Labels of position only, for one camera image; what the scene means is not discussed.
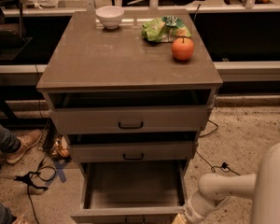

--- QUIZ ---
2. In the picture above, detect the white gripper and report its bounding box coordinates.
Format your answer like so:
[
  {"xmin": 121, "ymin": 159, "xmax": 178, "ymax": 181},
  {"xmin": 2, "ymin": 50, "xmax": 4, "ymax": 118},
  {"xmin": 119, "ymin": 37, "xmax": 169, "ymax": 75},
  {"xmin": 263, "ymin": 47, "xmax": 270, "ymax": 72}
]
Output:
[{"xmin": 172, "ymin": 191, "xmax": 231, "ymax": 224}]

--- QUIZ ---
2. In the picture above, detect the grey bottom drawer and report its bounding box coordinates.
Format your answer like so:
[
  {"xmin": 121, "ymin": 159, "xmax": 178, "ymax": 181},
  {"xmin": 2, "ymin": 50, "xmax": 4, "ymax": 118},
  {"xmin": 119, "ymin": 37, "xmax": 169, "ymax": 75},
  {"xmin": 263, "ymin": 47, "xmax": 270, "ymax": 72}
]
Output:
[{"xmin": 71, "ymin": 161, "xmax": 188, "ymax": 224}]

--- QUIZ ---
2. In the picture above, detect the grey drawer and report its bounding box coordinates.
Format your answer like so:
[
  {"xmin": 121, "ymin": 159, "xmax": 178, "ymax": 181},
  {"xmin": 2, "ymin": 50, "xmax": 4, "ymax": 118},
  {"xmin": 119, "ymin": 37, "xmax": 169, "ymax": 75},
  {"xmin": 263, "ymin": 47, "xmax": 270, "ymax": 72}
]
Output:
[
  {"xmin": 68, "ymin": 132, "xmax": 197, "ymax": 163},
  {"xmin": 47, "ymin": 89, "xmax": 214, "ymax": 134},
  {"xmin": 71, "ymin": 161, "xmax": 188, "ymax": 224}
]

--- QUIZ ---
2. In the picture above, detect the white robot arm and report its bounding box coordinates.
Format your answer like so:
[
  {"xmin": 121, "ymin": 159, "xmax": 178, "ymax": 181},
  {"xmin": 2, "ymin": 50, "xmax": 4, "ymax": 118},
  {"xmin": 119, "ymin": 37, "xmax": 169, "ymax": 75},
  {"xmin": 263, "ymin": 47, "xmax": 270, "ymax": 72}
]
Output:
[{"xmin": 172, "ymin": 143, "xmax": 280, "ymax": 224}]

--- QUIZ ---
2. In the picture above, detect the grey middle drawer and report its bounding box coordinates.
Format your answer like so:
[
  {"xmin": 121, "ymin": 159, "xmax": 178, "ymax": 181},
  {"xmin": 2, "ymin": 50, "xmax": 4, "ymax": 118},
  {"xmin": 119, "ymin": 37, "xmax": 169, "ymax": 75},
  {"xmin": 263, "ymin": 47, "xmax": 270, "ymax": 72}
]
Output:
[{"xmin": 68, "ymin": 132, "xmax": 197, "ymax": 163}]

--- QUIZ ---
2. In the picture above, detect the grey drawer cabinet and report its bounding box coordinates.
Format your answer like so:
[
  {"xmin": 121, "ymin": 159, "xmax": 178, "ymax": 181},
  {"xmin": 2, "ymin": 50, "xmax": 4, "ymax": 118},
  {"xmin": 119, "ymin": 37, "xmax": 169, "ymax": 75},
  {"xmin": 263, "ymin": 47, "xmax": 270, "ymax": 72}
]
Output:
[{"xmin": 35, "ymin": 8, "xmax": 224, "ymax": 179}]

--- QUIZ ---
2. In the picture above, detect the grey top drawer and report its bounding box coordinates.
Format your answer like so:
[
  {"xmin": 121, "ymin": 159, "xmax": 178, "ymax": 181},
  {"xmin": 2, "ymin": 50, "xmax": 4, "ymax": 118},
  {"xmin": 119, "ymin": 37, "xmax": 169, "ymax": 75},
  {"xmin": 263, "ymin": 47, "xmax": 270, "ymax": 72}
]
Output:
[{"xmin": 47, "ymin": 89, "xmax": 214, "ymax": 134}]

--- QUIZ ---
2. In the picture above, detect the tan shoe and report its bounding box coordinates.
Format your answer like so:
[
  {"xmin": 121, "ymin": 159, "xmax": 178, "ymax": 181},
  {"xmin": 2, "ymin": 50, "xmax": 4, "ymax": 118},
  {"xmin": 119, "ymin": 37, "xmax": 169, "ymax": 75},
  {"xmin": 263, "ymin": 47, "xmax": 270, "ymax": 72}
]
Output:
[{"xmin": 7, "ymin": 130, "xmax": 42, "ymax": 164}]

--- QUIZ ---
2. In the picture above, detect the red apple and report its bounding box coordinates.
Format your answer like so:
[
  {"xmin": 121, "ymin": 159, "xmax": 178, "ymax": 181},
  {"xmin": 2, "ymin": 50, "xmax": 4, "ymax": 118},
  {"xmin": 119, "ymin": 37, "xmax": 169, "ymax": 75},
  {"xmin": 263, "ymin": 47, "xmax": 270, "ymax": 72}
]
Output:
[{"xmin": 172, "ymin": 37, "xmax": 194, "ymax": 61}]

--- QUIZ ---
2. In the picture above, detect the green chip bag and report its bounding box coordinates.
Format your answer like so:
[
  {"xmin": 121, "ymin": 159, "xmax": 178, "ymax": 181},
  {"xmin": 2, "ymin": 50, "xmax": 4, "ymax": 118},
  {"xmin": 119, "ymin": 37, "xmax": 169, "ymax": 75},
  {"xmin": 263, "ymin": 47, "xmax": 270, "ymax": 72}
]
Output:
[{"xmin": 141, "ymin": 16, "xmax": 191, "ymax": 43}]

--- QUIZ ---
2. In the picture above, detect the blue jeans leg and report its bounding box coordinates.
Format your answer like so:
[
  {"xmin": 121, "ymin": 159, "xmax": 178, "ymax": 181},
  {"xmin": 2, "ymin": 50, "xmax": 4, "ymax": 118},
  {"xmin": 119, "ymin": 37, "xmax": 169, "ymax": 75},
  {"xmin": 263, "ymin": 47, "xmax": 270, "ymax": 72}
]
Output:
[{"xmin": 0, "ymin": 124, "xmax": 21, "ymax": 153}]

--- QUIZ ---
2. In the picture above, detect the white bowl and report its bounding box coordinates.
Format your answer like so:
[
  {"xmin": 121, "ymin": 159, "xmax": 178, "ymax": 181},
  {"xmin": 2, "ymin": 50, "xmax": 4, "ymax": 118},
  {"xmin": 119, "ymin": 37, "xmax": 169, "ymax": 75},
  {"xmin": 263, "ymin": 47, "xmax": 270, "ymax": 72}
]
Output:
[{"xmin": 96, "ymin": 6, "xmax": 124, "ymax": 29}]

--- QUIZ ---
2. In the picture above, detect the black chair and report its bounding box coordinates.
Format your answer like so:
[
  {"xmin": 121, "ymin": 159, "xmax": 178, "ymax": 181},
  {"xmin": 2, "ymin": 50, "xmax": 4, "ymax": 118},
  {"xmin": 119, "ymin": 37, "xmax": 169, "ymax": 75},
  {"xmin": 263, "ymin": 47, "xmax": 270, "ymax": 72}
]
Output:
[{"xmin": 0, "ymin": 0, "xmax": 32, "ymax": 62}]

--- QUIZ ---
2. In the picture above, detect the black floor cable right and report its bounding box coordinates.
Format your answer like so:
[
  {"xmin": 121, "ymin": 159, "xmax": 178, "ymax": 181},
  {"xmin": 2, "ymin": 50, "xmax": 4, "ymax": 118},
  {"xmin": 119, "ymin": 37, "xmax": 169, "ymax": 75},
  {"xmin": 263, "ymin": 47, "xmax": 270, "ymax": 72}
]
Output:
[{"xmin": 195, "ymin": 119, "xmax": 242, "ymax": 176}]

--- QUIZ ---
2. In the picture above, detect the black floor cable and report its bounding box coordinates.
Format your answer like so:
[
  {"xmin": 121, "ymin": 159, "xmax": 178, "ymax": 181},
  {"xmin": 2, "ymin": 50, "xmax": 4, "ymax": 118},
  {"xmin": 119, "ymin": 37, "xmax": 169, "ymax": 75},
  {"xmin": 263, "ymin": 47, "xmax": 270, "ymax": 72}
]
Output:
[
  {"xmin": 14, "ymin": 158, "xmax": 58, "ymax": 224},
  {"xmin": 195, "ymin": 119, "xmax": 242, "ymax": 176}
]

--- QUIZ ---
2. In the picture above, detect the black floor cable left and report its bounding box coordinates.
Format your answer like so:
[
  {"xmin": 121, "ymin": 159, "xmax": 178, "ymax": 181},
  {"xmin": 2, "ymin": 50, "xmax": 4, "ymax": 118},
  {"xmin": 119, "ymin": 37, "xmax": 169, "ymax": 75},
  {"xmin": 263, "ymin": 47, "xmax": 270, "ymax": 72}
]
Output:
[{"xmin": 14, "ymin": 158, "xmax": 58, "ymax": 224}]

